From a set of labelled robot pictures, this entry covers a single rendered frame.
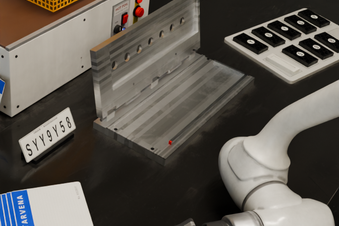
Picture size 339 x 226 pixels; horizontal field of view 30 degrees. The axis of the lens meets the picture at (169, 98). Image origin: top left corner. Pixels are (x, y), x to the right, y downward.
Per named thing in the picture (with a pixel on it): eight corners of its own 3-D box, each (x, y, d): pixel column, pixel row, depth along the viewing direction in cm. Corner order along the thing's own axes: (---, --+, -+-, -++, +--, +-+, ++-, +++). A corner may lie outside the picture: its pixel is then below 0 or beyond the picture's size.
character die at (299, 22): (306, 34, 199) (306, 31, 198) (283, 20, 204) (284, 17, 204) (316, 31, 201) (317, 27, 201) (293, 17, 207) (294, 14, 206)
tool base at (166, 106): (164, 166, 143) (166, 154, 140) (93, 127, 151) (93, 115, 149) (253, 84, 174) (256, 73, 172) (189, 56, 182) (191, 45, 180)
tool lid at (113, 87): (95, 51, 138) (89, 49, 139) (103, 124, 148) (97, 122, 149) (199, -12, 170) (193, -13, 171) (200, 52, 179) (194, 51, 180)
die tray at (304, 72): (290, 85, 176) (291, 81, 175) (222, 41, 191) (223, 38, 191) (371, 46, 199) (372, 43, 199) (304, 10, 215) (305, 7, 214)
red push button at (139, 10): (137, 20, 177) (138, 9, 175) (132, 18, 177) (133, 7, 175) (145, 16, 179) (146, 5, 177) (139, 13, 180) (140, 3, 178)
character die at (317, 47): (322, 60, 187) (323, 56, 186) (298, 44, 193) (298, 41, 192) (333, 56, 190) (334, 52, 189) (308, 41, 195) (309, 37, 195)
